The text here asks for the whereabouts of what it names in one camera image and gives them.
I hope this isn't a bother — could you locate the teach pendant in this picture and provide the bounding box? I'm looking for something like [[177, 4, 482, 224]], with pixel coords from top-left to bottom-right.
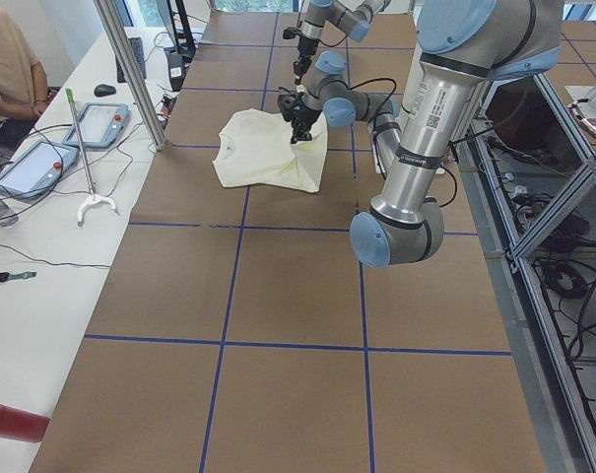
[[71, 102, 130, 150], [0, 140, 78, 199]]

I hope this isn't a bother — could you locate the aluminium frame post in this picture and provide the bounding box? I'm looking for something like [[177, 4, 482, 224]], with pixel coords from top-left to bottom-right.
[[94, 0, 166, 152]]

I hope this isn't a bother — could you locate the grabber stick white claw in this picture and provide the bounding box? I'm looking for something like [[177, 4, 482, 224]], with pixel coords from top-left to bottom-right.
[[65, 88, 118, 227]]

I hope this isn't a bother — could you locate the black computer mouse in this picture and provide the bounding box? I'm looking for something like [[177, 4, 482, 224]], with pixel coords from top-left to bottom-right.
[[94, 84, 116, 98]]

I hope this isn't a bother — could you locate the black keyboard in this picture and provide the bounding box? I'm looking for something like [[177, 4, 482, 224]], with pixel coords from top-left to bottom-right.
[[114, 35, 146, 85]]

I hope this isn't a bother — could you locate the red cylinder bottle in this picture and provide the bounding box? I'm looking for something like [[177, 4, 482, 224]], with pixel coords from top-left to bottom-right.
[[0, 404, 50, 443]]

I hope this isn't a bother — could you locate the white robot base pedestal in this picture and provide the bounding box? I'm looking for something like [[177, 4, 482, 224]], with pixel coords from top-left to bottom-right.
[[370, 73, 449, 176]]

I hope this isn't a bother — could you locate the person in beige shirt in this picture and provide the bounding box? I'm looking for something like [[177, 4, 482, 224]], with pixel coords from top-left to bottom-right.
[[0, 9, 52, 149]]

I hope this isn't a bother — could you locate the teach pendant far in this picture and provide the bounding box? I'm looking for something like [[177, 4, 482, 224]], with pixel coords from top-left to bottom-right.
[[71, 102, 130, 150]]

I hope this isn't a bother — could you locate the aluminium truss frame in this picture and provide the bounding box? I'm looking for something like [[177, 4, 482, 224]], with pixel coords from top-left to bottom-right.
[[457, 62, 596, 472]]

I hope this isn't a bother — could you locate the teach pendant near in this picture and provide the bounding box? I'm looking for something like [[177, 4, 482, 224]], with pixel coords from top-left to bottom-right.
[[0, 140, 78, 199]]

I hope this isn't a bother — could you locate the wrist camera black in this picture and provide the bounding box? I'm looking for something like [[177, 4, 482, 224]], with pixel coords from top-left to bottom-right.
[[277, 87, 298, 122], [283, 27, 301, 40]]

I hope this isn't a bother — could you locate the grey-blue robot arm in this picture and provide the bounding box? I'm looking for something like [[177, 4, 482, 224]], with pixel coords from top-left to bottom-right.
[[283, 0, 390, 85], [278, 1, 563, 267]]

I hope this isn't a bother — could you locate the cream long-sleeve cat shirt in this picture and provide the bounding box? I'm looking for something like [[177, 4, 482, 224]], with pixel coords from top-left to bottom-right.
[[213, 108, 328, 193]]

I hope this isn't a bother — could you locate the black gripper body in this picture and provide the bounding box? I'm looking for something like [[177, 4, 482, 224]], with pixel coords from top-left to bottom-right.
[[286, 97, 321, 134], [298, 34, 319, 60]]

